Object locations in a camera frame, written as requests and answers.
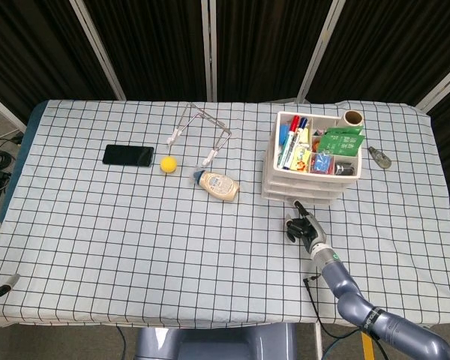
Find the blue checkered tablecloth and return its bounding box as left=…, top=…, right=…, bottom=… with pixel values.
left=0, top=99, right=450, bottom=329

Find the yellow snack packet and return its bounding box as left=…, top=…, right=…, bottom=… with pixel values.
left=290, top=145, right=312, bottom=173

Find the blue floor cable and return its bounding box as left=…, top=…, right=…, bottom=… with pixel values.
left=324, top=325, right=365, bottom=360

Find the white drawer organizer box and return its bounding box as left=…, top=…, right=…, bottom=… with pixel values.
left=261, top=109, right=365, bottom=206

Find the green tea packet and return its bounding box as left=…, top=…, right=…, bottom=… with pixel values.
left=317, top=125, right=365, bottom=158

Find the grey robot torso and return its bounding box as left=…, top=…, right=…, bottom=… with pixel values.
left=134, top=322, right=298, bottom=360

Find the yellow foam ball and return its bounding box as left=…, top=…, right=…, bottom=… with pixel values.
left=160, top=156, right=179, bottom=174

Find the black folding screen partition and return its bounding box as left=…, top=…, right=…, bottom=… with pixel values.
left=0, top=0, right=450, bottom=211

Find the metal wire stand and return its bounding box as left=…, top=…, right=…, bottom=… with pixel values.
left=166, top=103, right=233, bottom=168

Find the black smartphone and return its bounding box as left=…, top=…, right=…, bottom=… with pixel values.
left=102, top=144, right=155, bottom=167

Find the blue cap whiteboard marker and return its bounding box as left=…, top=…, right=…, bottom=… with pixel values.
left=282, top=117, right=309, bottom=170

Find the black and silver binder clip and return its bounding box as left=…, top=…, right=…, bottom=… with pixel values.
left=335, top=160, right=358, bottom=176

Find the red cap whiteboard marker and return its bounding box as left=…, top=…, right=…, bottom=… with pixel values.
left=277, top=115, right=302, bottom=169

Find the beige mayonnaise squeeze bottle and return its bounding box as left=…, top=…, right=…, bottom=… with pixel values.
left=190, top=169, right=242, bottom=204

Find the blue plastic packet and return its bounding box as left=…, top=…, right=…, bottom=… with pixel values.
left=310, top=153, right=335, bottom=175

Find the black arm cable with plug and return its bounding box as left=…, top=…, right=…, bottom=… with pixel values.
left=302, top=272, right=363, bottom=333

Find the brown cardboard tube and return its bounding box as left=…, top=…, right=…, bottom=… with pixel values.
left=341, top=109, right=364, bottom=130

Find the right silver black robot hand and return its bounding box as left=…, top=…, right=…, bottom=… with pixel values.
left=284, top=199, right=328, bottom=253

